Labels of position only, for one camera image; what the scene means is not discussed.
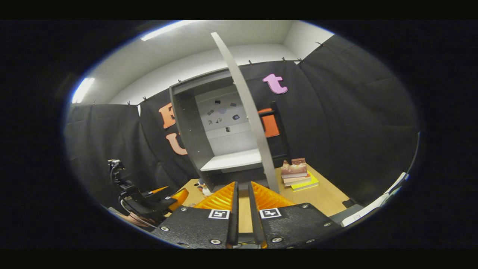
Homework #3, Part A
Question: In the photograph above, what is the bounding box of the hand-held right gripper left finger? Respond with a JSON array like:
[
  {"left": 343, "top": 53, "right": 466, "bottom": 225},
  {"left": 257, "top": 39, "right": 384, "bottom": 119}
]
[{"left": 151, "top": 181, "right": 239, "bottom": 249}]

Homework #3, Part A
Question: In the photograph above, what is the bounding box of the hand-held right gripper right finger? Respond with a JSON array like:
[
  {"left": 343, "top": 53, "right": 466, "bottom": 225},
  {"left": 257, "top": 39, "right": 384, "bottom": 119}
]
[{"left": 248, "top": 181, "right": 342, "bottom": 249}]

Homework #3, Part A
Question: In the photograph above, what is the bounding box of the black door handle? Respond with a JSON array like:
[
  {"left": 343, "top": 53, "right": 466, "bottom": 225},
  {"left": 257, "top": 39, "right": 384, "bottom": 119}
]
[{"left": 258, "top": 100, "right": 291, "bottom": 166}]

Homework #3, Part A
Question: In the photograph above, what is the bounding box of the beige cabinet door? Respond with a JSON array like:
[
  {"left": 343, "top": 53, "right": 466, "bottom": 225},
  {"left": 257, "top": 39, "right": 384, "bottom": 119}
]
[{"left": 210, "top": 32, "right": 280, "bottom": 194}]

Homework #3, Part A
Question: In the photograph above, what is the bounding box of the grey cabinet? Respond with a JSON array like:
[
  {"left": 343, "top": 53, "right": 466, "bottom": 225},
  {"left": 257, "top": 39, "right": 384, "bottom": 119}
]
[{"left": 169, "top": 67, "right": 288, "bottom": 193}]

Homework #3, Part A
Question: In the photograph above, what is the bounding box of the penguin plush toy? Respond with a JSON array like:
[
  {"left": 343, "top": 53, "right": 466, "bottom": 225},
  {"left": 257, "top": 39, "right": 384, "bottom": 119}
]
[{"left": 197, "top": 179, "right": 213, "bottom": 197}]

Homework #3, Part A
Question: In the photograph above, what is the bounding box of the pink book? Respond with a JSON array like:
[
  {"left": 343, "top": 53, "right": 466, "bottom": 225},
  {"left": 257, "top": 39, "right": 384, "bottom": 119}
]
[{"left": 283, "top": 173, "right": 312, "bottom": 186}]

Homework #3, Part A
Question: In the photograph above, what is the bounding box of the yellow book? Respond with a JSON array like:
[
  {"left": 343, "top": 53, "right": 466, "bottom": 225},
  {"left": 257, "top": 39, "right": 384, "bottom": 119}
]
[{"left": 291, "top": 175, "right": 320, "bottom": 192}]

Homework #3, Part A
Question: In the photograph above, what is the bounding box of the brown patterned book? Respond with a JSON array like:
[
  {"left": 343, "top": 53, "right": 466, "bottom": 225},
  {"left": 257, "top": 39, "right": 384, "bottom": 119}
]
[{"left": 281, "top": 158, "right": 308, "bottom": 175}]

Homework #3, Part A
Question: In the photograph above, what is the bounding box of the black backdrop cloth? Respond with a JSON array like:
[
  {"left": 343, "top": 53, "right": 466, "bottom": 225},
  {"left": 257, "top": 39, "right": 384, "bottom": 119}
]
[{"left": 63, "top": 34, "right": 419, "bottom": 215}]

